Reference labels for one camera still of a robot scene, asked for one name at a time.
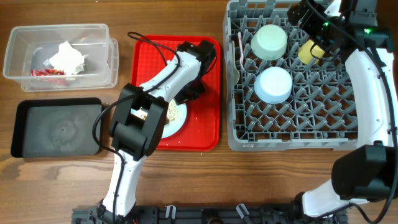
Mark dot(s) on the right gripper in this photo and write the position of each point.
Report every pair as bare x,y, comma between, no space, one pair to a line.
308,25

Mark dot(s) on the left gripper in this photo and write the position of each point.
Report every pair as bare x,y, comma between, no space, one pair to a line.
183,96

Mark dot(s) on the yellow plastic cup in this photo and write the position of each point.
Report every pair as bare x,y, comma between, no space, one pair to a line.
309,51

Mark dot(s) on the green bowl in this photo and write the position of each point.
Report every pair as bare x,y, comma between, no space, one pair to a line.
269,42

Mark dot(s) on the white plastic fork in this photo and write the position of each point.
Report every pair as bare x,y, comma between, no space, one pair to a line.
241,59

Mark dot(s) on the light blue bowl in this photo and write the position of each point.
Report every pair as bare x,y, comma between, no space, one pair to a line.
273,85

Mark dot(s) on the white napkin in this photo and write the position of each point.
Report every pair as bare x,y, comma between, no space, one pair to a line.
68,60

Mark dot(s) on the red snack wrapper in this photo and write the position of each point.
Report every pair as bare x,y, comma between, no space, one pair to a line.
49,72

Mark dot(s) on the white plastic spoon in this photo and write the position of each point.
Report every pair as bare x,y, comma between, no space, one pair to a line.
236,74

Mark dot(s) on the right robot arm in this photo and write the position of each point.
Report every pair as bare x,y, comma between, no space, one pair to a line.
369,173

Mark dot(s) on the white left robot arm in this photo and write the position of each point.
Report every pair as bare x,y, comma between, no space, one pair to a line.
138,123

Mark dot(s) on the grey dishwasher rack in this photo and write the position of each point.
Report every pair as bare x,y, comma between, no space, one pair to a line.
320,111

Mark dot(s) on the light blue plate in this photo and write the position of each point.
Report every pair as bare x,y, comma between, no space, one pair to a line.
173,128

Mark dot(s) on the red plastic tray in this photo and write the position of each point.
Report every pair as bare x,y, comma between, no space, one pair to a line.
201,129

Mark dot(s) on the clear plastic bin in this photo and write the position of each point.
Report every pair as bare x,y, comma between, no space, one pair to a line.
29,46

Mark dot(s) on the black tray bin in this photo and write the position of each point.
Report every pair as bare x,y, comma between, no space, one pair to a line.
55,128

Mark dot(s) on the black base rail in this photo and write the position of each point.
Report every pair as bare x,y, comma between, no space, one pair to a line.
279,213

